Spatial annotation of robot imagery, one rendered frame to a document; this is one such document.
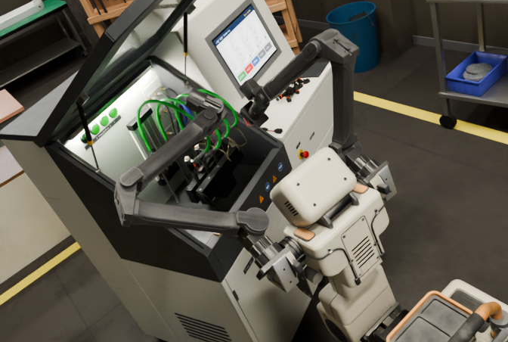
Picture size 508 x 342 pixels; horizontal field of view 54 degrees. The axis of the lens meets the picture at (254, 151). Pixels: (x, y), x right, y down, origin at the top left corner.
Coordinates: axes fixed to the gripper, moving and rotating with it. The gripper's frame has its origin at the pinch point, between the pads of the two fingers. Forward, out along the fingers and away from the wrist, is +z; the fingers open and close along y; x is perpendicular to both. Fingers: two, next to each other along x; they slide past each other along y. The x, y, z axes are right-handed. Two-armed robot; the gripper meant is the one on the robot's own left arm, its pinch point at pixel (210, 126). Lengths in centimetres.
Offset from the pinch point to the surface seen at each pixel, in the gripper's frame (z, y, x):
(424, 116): 143, -156, 106
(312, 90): 49, -67, 25
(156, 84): 43, -20, -39
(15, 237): 224, 74, -102
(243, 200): 26.8, 9.5, 25.4
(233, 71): 41, -47, -13
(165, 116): 53, -12, -28
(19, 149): 32, 42, -63
